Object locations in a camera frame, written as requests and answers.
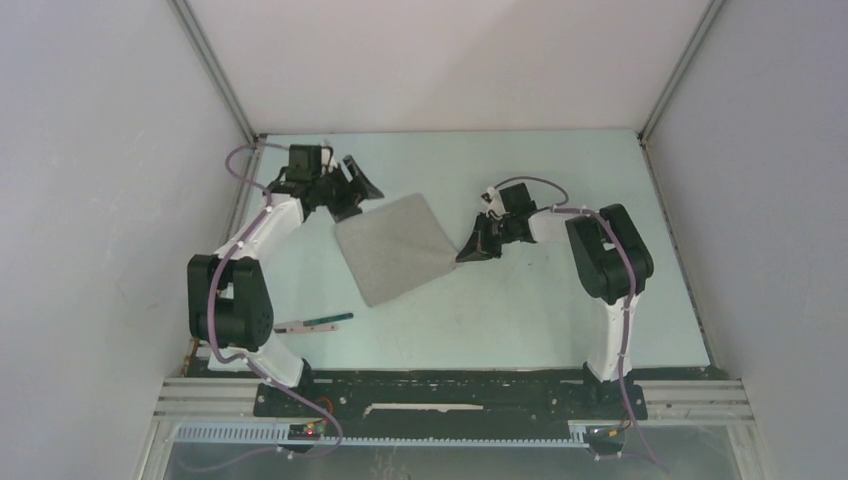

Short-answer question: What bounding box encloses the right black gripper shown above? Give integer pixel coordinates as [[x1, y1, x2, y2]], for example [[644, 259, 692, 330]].
[[458, 211, 517, 263]]

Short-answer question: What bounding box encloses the grey cloth napkin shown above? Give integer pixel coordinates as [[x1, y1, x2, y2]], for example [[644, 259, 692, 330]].
[[335, 193, 457, 307]]

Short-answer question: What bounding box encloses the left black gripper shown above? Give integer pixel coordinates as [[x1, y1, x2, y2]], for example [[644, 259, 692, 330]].
[[312, 156, 383, 223]]

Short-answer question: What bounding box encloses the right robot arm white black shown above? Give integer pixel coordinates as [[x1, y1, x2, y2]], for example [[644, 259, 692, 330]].
[[455, 175, 654, 418]]

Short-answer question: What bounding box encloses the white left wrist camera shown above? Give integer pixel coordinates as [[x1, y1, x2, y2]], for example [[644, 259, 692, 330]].
[[320, 140, 334, 175]]

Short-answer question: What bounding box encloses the white slotted cable duct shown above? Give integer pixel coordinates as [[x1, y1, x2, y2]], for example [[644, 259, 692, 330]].
[[174, 421, 601, 448]]

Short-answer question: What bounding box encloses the right aluminium frame post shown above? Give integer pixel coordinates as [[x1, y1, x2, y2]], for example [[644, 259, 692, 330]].
[[638, 0, 727, 147]]

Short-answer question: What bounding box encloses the left aluminium frame post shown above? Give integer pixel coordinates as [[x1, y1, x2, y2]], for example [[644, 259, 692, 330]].
[[168, 0, 257, 143]]

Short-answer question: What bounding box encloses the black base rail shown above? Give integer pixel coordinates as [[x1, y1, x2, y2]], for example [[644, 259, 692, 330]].
[[253, 369, 648, 439]]

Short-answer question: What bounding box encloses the aluminium frame post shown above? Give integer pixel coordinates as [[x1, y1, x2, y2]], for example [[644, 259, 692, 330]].
[[168, 0, 257, 143], [638, 0, 727, 147]]

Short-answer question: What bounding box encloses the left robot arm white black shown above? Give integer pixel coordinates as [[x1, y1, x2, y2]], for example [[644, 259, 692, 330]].
[[187, 144, 384, 417]]

